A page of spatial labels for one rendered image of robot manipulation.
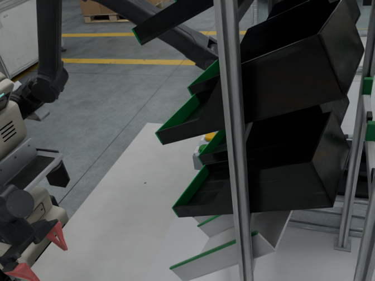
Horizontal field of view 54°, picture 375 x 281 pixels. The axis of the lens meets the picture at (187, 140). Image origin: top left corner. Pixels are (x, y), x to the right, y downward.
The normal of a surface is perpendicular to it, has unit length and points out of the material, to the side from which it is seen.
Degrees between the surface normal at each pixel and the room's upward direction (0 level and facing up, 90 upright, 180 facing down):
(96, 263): 0
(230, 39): 90
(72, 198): 1
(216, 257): 90
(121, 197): 0
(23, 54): 91
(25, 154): 90
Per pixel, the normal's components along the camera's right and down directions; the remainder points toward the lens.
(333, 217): -0.33, 0.57
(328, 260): -0.14, -0.82
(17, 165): 0.93, 0.09
